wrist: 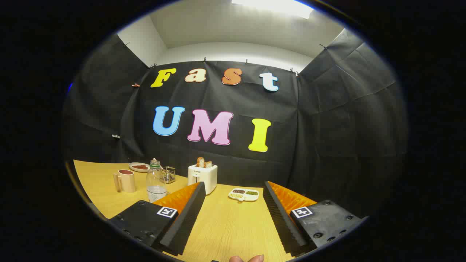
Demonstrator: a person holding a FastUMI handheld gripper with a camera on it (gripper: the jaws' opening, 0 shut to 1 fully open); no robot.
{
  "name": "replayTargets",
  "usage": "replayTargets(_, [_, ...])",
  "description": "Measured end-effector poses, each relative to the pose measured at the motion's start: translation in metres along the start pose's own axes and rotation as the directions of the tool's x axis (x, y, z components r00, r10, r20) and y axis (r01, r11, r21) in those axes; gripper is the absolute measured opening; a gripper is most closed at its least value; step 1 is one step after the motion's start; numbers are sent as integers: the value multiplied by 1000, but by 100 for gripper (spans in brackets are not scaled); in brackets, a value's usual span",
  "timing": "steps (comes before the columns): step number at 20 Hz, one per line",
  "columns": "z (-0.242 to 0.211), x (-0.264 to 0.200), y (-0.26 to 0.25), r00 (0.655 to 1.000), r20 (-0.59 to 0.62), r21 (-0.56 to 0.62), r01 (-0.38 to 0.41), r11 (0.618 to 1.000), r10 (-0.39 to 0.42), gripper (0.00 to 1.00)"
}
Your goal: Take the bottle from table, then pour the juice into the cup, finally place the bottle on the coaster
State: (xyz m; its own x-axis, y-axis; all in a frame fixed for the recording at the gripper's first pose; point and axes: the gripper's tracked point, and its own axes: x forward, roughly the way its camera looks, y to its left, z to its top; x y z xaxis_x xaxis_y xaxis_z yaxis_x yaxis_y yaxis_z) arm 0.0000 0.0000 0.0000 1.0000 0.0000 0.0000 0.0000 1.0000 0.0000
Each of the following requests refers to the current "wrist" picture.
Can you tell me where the white toaster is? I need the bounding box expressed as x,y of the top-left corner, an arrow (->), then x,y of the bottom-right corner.
187,164 -> 218,195

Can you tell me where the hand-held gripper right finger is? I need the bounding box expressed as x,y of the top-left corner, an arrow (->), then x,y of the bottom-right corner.
263,181 -> 368,257

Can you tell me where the beige cup with wooden handle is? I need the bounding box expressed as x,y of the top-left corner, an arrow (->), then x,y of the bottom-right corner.
113,169 -> 137,193

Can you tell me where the wooden table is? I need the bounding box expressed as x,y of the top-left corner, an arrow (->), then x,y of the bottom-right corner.
73,159 -> 295,262

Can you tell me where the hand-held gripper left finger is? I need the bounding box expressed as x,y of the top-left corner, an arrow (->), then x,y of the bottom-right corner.
107,182 -> 206,256

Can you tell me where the white divided dish with beans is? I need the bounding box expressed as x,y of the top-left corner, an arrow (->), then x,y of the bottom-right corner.
228,188 -> 260,202

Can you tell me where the clear plastic juice bottle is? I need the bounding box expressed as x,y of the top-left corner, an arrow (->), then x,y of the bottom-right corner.
146,160 -> 167,203

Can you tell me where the metal wire holder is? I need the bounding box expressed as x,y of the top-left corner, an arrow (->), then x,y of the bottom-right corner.
160,166 -> 176,184

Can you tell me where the black backdrop cloth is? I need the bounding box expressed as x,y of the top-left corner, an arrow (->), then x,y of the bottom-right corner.
62,29 -> 408,219

